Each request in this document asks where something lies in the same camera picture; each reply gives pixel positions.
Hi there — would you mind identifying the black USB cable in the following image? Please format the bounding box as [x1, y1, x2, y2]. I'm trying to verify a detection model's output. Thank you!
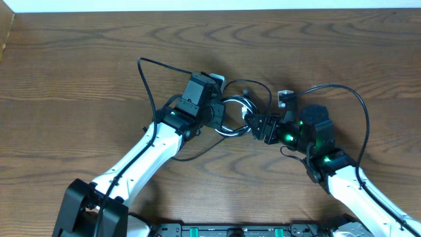
[141, 78, 273, 163]

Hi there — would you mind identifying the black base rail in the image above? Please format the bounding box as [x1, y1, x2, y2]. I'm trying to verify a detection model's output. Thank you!
[131, 213, 366, 237]

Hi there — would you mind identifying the right camera cable black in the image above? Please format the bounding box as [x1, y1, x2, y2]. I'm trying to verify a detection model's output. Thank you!
[297, 85, 420, 222]

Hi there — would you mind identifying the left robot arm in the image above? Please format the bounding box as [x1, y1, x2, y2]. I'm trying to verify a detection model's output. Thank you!
[53, 72, 226, 236]

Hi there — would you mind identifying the left camera cable black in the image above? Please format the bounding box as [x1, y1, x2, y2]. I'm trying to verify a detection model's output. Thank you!
[88, 58, 197, 222]

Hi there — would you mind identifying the white USB cable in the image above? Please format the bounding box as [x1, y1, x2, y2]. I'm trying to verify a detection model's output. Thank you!
[215, 97, 256, 138]

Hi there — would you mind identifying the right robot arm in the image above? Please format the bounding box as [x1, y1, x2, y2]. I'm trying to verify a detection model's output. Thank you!
[244, 105, 420, 236]

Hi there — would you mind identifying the camera cable black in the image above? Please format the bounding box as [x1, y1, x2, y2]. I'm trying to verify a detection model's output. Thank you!
[297, 85, 420, 222]
[88, 58, 197, 222]

